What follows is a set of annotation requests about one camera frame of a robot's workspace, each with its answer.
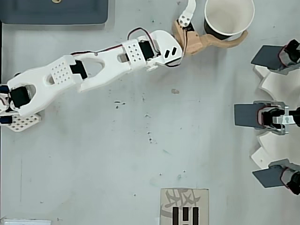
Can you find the grey pump module with paddle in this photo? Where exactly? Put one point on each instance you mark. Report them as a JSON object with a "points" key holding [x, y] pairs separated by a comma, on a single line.
{"points": [[245, 114], [267, 57], [267, 178]]}

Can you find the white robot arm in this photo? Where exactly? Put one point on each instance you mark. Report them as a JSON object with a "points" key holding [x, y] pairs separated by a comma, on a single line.
{"points": [[107, 61]]}

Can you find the dark grey tray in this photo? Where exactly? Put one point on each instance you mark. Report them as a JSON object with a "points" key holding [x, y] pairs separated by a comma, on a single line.
{"points": [[47, 14]]}

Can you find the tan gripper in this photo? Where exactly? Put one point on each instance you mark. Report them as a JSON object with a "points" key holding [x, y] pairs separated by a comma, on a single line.
{"points": [[193, 43]]}

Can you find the cardboard card with black print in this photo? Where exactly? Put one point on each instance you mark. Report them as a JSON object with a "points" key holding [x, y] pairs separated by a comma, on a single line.
{"points": [[168, 211]]}

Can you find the black paper cup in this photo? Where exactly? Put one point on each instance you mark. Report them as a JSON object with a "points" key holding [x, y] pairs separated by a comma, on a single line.
{"points": [[225, 16]]}

